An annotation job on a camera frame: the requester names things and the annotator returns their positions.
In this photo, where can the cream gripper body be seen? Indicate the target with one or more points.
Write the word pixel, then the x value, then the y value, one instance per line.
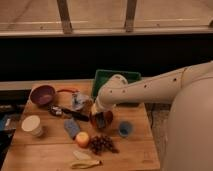
pixel 95 110

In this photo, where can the red bowl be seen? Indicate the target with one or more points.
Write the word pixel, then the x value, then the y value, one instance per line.
pixel 108 115

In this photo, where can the black eraser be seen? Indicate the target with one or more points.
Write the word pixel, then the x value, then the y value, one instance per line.
pixel 100 121

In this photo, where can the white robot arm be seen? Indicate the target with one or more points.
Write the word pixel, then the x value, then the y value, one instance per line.
pixel 189 91

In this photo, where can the purple bowl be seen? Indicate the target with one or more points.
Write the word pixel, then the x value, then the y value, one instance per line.
pixel 43 95

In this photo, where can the blue sponge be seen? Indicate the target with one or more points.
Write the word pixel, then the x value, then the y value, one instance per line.
pixel 72 127

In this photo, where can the red chili pepper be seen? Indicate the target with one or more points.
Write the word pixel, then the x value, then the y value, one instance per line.
pixel 68 90

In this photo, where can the apple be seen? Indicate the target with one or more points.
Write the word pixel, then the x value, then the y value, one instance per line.
pixel 82 139

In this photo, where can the green tray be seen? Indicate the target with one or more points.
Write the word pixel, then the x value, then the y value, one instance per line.
pixel 100 78

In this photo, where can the blue cup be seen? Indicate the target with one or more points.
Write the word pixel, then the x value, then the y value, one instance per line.
pixel 125 128

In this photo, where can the bunch of grapes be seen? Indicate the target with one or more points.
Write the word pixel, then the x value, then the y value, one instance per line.
pixel 99 144

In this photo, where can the clear plastic piece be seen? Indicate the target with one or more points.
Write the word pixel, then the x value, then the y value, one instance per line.
pixel 80 155

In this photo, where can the white cup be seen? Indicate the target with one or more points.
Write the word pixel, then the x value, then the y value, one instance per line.
pixel 32 125

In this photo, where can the black handled tool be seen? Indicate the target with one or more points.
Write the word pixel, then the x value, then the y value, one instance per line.
pixel 60 111

